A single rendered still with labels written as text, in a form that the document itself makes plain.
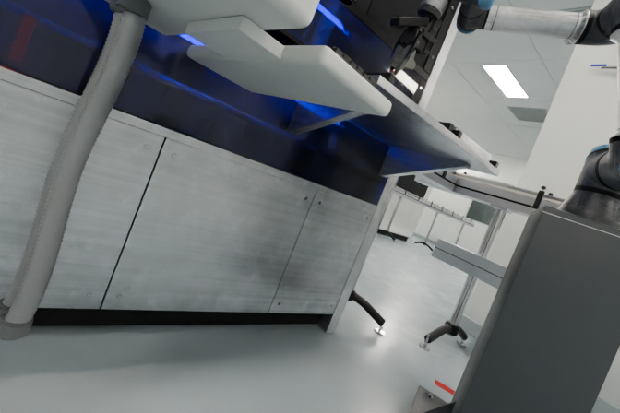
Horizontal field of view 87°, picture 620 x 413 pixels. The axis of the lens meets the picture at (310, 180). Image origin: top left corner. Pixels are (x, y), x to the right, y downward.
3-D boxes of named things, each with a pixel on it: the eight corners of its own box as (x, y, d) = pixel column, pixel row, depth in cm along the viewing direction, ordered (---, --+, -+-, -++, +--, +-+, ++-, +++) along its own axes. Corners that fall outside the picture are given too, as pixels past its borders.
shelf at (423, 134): (268, 80, 106) (270, 75, 106) (390, 151, 150) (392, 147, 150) (376, 83, 69) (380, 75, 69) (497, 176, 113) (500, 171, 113)
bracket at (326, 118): (286, 130, 106) (301, 93, 105) (293, 134, 108) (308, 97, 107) (359, 148, 79) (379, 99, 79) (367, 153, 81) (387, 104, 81)
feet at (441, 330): (414, 343, 171) (424, 319, 170) (457, 340, 202) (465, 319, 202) (427, 353, 164) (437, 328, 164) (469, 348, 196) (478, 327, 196)
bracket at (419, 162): (378, 174, 137) (389, 146, 137) (382, 176, 139) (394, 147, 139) (452, 197, 111) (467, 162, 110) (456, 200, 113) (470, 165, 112)
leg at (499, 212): (437, 329, 184) (490, 203, 182) (445, 329, 189) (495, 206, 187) (452, 339, 177) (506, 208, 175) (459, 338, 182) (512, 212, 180)
